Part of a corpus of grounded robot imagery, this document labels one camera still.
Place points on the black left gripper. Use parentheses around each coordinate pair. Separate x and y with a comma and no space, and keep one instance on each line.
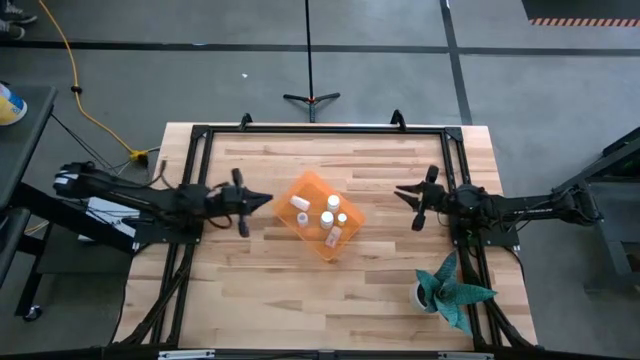
(232,199)

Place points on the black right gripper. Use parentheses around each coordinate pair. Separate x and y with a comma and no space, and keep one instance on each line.
(434,197)

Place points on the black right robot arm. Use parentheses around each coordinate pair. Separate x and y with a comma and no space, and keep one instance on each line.
(525,206)

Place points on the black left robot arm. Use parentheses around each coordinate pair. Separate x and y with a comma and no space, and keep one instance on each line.
(125,192)

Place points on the translucent orange plastic basket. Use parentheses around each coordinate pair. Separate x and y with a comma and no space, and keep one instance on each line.
(315,235)

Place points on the white plant pot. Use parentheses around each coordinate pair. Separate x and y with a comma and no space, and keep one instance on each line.
(415,297)

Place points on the teal green artificial plant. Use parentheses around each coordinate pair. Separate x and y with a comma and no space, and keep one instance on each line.
(450,295)

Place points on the black tripod stand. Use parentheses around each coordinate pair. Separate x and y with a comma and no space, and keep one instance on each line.
(310,75)

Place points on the dark metal stand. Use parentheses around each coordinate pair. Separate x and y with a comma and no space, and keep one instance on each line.
(615,210)

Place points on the dark grey side table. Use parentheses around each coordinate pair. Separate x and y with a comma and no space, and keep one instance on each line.
(25,145)

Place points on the black hazard-striped floor mat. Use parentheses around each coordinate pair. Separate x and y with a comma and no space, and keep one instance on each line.
(580,10)

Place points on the yellow white blue container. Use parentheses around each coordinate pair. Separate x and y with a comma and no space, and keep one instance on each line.
(10,107)

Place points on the person's shoe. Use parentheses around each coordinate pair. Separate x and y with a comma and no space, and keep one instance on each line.
(15,12)
(10,30)

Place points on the black aluminium table frame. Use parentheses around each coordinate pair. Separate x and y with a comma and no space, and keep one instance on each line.
(325,129)

